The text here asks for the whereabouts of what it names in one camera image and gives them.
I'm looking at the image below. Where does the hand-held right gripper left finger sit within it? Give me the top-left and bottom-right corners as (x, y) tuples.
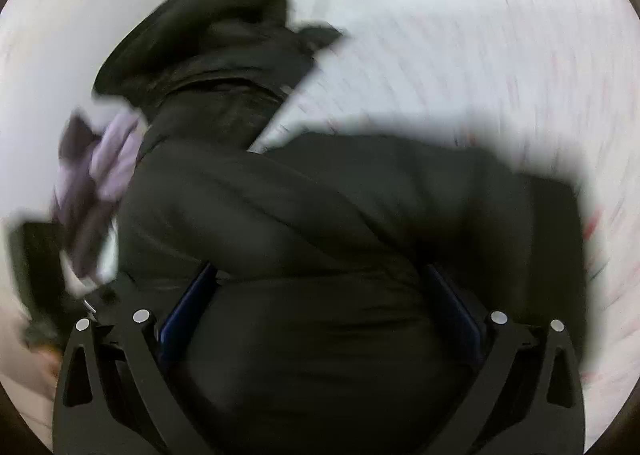
(52, 260), (218, 455)

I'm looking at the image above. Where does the black puffer jacket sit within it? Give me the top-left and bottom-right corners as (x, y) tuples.
(117, 132), (586, 455)

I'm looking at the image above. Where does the white striped quilt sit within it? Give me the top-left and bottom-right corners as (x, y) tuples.
(250, 0), (637, 151)

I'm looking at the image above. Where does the purple cloth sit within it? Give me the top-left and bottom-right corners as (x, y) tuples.
(52, 110), (143, 286)

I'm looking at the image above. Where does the shiny black jacket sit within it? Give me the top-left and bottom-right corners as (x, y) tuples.
(92, 0), (346, 156)

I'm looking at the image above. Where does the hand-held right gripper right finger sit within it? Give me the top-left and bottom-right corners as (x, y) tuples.
(422, 262), (586, 455)

